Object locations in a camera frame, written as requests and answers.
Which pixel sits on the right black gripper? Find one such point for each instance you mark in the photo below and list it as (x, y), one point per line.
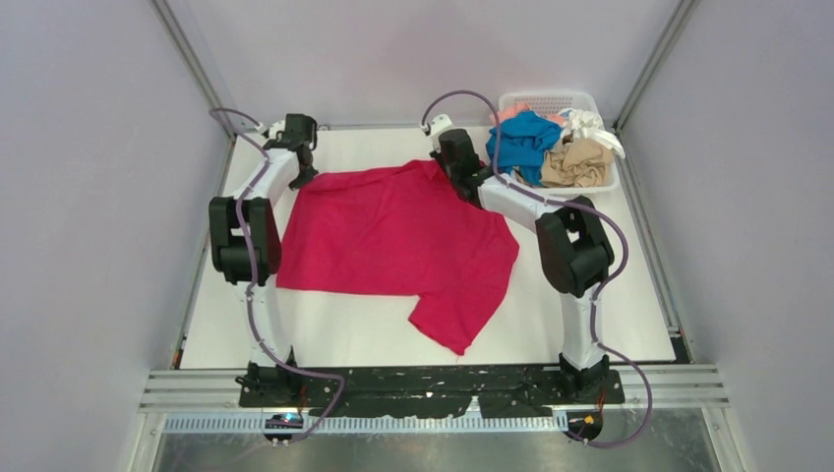
(438, 154)

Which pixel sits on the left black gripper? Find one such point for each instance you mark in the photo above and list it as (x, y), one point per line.
(300, 181)

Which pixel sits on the magenta t shirt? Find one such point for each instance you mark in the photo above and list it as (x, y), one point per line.
(401, 231)

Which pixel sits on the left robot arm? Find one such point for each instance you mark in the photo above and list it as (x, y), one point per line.
(246, 248)

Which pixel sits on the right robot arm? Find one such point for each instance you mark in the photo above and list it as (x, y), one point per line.
(574, 251)

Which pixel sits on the blue t shirt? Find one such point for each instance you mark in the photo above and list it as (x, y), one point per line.
(522, 142)

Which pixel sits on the salmon pink t shirt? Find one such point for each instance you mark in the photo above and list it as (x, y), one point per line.
(515, 109)

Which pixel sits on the white plastic basket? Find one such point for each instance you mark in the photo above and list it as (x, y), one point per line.
(553, 103)

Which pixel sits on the white t shirt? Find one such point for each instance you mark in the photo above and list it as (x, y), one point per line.
(585, 124)

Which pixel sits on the beige t shirt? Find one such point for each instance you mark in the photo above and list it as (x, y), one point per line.
(582, 163)

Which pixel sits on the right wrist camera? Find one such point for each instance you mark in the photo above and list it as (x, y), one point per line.
(437, 125)

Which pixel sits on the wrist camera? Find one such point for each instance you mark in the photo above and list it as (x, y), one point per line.
(437, 125)
(271, 130)

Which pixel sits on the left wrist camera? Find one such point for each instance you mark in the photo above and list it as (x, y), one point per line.
(271, 130)

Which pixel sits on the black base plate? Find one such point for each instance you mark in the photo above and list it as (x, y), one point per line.
(429, 392)

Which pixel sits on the aluminium frame rail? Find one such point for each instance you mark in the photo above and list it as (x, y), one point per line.
(205, 390)

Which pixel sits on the slotted cable duct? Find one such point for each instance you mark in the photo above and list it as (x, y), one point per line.
(287, 423)

